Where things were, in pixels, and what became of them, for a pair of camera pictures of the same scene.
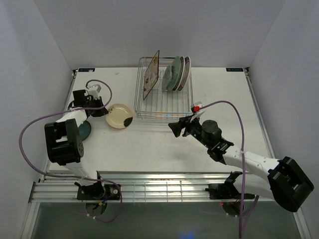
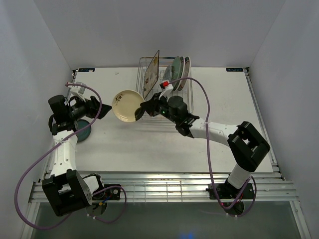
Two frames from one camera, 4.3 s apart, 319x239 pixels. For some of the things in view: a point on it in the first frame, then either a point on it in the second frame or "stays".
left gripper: [101, 112] stays
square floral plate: [151, 75] stays
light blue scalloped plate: [166, 78] stays
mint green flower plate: [176, 67] stays
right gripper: [176, 127] → [151, 106]
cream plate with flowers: [117, 114] → [124, 104]
